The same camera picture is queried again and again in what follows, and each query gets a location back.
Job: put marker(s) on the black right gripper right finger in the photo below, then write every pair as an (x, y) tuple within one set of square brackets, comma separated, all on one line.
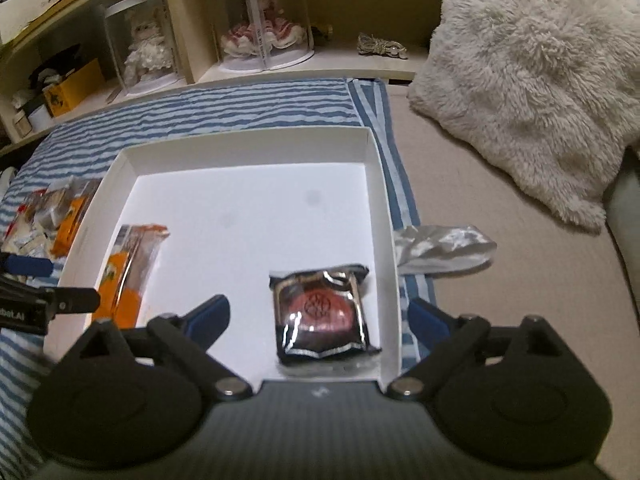
[(455, 346)]

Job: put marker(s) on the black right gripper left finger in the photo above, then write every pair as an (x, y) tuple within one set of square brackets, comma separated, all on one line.
[(180, 344)]

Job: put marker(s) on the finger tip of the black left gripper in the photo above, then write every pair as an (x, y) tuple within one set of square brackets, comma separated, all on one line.
[(29, 309)]

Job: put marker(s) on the dark red mooncake packet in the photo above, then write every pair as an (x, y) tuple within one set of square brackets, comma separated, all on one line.
[(319, 316)]

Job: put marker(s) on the clear cracker snack packet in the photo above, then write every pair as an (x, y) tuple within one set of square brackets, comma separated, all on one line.
[(35, 226)]

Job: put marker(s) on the small orange snack packet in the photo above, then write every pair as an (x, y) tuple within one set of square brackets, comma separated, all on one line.
[(80, 193)]

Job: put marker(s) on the silver foil wrapper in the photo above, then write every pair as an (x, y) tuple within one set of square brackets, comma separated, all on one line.
[(435, 250)]

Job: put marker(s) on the white shallow cardboard box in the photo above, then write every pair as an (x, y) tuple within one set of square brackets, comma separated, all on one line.
[(240, 206)]

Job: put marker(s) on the white cup on shelf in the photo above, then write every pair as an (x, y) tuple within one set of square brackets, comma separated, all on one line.
[(40, 119)]

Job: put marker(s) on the yellow box on shelf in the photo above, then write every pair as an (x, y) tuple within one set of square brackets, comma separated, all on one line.
[(62, 98)]

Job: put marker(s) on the blue white striped cloth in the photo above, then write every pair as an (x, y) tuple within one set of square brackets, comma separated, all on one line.
[(86, 147)]

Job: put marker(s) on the white dress doll in case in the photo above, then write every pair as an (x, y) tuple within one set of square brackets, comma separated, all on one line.
[(142, 45)]

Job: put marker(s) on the fluffy white pillow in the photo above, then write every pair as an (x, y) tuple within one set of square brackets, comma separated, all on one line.
[(545, 90)]

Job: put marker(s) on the white box atop shelf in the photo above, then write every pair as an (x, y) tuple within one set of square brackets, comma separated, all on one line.
[(16, 15)]

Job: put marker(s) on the wooden headboard shelf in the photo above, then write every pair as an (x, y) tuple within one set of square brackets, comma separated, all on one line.
[(410, 22)]

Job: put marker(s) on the red dress doll in case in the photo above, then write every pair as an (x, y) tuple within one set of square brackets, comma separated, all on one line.
[(253, 36)]

